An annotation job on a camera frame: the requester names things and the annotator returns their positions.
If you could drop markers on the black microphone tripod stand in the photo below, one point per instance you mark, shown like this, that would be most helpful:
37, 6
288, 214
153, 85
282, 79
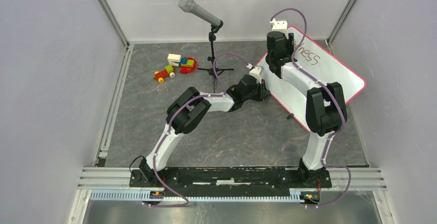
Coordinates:
211, 58

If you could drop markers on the red toy boat with blocks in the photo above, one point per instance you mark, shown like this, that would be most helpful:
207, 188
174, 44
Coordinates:
185, 64

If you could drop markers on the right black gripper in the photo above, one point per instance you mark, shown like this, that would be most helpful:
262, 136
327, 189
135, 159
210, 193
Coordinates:
289, 42

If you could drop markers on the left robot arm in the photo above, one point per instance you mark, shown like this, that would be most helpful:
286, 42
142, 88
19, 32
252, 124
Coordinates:
187, 111

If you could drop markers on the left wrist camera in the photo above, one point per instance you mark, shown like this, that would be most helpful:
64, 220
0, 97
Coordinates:
258, 73

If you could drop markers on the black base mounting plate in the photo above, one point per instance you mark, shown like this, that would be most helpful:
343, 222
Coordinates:
231, 181

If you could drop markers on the colourful toy block car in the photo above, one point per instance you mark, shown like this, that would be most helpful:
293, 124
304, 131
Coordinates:
168, 71

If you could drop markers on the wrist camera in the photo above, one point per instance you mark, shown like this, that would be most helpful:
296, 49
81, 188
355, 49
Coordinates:
279, 25
258, 73

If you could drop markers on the pink framed whiteboard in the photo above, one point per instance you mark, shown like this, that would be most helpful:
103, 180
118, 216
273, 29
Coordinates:
320, 64

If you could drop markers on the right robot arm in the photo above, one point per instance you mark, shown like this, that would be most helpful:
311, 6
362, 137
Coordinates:
325, 105

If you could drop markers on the aluminium rail frame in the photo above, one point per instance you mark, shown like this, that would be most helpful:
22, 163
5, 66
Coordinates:
108, 183

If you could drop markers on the grey microphone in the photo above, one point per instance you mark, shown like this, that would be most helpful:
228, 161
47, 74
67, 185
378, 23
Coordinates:
190, 6

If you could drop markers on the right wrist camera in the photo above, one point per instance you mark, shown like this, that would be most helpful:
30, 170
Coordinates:
279, 25

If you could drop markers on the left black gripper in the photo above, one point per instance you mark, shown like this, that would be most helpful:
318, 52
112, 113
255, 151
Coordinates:
263, 92

